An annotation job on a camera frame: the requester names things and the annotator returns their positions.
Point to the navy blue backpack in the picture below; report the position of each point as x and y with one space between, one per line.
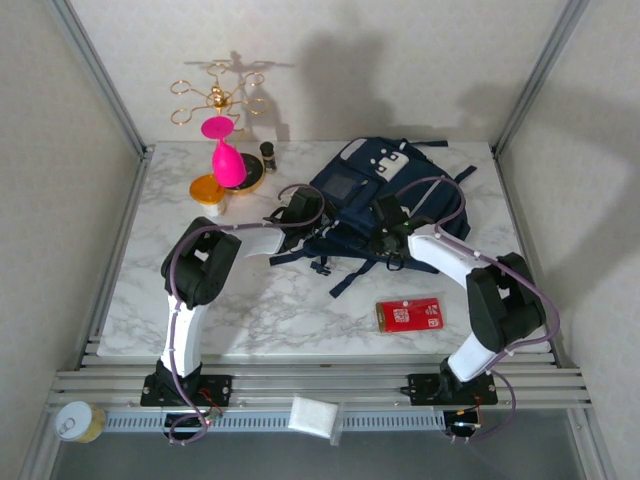
360 165

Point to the red card package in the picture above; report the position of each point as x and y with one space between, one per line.
420 316

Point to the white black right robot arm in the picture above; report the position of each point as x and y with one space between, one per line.
445 255

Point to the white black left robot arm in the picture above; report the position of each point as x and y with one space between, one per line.
260 240

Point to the small dark spice jar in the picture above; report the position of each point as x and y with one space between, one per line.
268 159

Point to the gold wine glass rack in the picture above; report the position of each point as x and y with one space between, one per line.
251 170

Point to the pink wine glass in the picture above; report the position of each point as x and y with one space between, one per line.
227 162

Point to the orange lid plastic container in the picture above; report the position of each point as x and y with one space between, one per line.
206 190

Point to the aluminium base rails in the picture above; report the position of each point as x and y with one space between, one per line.
325 385

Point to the small controller board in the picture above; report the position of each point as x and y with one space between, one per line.
212 418
465 425

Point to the tin can with pull tab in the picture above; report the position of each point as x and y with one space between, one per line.
75 422

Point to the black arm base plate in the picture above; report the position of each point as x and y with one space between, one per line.
222 387
420 392

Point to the aluminium frame post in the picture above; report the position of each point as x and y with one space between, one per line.
98 75
539 75

